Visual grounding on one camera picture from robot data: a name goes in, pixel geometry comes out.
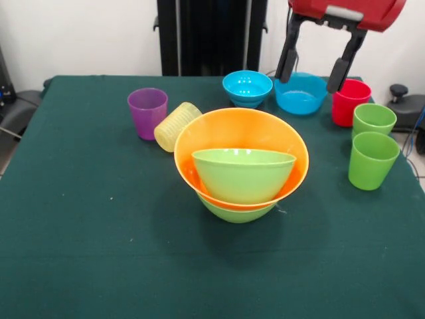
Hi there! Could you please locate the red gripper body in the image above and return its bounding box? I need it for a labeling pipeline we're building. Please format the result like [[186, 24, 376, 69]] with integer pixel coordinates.
[[288, 0, 407, 33]]

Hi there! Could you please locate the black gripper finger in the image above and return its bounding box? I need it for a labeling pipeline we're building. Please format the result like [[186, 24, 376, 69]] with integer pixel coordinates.
[[274, 13, 303, 84], [326, 28, 369, 94]]

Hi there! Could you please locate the red plastic cup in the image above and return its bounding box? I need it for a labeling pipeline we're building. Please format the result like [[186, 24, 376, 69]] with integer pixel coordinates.
[[332, 78, 372, 128]]

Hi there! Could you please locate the large orange plastic bowl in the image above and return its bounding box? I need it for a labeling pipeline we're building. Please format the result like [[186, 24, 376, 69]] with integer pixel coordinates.
[[173, 107, 310, 212]]

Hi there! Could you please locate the green plastic bowl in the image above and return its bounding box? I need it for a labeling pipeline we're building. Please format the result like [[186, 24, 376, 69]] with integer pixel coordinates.
[[191, 148, 297, 205], [196, 194, 278, 224]]

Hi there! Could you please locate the yellow plastic cup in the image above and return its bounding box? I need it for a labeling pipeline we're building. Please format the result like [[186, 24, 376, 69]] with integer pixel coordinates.
[[153, 101, 203, 154]]

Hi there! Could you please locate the translucent blue plastic bowl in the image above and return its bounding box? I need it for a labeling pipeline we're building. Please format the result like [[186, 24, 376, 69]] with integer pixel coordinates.
[[274, 72, 330, 116]]

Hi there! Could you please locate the ribbed cyan plastic bowl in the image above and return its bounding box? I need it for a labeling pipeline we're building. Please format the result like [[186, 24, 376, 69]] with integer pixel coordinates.
[[222, 70, 274, 110]]

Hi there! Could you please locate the green plastic cup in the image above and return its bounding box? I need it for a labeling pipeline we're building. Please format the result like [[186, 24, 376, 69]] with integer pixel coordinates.
[[348, 131, 401, 191], [351, 103, 398, 140]]

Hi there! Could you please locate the black stand base with knob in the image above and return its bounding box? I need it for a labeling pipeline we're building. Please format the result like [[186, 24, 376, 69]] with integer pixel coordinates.
[[388, 83, 425, 134]]

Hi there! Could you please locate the purple plastic cup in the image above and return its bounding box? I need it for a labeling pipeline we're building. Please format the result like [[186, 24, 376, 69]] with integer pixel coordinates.
[[127, 87, 169, 141]]

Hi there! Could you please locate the dark green table cloth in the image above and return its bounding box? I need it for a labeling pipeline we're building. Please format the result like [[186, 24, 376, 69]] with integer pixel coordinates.
[[0, 75, 425, 319]]

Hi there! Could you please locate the blue cable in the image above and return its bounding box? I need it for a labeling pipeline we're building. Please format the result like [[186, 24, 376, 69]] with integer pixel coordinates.
[[403, 109, 425, 157]]

